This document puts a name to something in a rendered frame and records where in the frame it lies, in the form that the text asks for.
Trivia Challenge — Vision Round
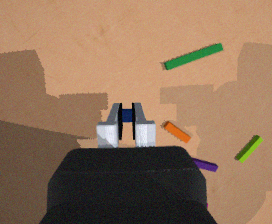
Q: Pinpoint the purple rod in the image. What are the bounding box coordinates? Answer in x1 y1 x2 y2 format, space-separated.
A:
192 158 218 172

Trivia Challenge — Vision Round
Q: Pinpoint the small blue cube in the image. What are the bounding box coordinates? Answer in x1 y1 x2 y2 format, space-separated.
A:
122 109 132 123

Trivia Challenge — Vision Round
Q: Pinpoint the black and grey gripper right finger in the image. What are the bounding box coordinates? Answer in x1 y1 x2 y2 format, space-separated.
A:
132 102 156 147

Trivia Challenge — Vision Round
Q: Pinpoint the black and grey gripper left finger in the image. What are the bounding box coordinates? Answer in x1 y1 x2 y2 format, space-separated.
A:
96 103 123 148

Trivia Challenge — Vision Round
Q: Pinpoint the orange rod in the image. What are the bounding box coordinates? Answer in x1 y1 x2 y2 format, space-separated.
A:
164 120 191 144

